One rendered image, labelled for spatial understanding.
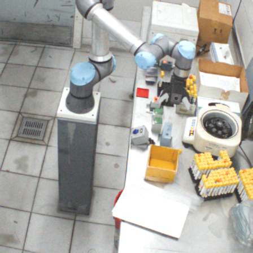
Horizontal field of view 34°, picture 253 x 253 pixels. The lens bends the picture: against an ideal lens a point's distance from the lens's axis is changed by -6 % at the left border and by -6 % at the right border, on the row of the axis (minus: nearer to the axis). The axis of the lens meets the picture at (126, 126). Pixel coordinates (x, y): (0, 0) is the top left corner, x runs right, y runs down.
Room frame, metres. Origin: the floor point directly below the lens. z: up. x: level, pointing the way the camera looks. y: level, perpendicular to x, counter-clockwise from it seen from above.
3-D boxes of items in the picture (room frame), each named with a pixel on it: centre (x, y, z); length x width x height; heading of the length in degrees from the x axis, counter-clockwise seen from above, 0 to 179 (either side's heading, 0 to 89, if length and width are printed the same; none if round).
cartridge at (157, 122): (1.51, -0.15, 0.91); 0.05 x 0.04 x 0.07; 92
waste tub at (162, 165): (1.25, -0.18, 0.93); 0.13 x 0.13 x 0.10; 88
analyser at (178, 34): (2.15, -0.17, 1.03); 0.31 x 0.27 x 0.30; 2
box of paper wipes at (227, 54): (2.21, -0.52, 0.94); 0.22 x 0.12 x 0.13; 6
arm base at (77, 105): (1.58, 0.25, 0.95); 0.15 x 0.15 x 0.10
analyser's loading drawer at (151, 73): (1.96, -0.09, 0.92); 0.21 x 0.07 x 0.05; 2
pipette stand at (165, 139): (1.42, -0.19, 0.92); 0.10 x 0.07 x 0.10; 177
